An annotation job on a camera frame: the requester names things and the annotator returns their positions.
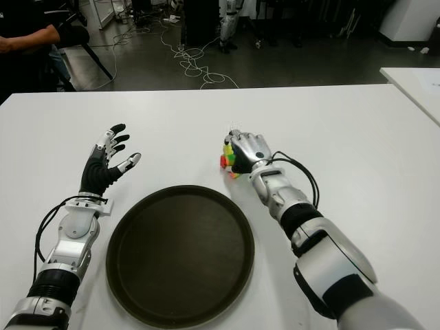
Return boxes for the black chair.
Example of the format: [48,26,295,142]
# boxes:
[43,0,113,93]

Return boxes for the white floor cabinet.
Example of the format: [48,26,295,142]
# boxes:
[78,0,120,30]

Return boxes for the person in black shirt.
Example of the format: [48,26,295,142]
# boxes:
[0,0,75,104]

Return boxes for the tangled white floor cable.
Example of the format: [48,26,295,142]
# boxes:
[159,16,240,90]

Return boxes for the dark brown round plate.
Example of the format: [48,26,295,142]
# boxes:
[105,184,256,328]

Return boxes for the grey metal stand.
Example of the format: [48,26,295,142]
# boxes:
[338,7,361,39]

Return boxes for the black cabinet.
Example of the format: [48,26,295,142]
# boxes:
[181,0,221,47]

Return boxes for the white curved cabinet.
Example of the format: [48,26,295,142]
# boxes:
[377,0,440,44]

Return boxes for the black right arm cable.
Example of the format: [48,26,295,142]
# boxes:
[271,150,320,208]

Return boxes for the person bare forearm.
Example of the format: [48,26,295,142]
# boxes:
[6,24,62,55]

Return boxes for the multicoloured Rubik's cube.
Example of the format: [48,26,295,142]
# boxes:
[219,139,243,179]

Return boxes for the white humanoid robot legs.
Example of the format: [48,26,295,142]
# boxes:
[218,0,242,54]

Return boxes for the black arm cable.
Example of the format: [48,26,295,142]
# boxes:
[32,195,107,276]
[271,150,320,208]

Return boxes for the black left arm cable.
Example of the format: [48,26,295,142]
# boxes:
[32,195,107,276]

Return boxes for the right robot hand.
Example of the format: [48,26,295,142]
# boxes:
[223,129,274,175]

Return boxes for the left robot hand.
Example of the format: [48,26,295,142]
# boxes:
[78,123,142,197]

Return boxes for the white side table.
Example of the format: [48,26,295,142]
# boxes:
[379,67,440,127]

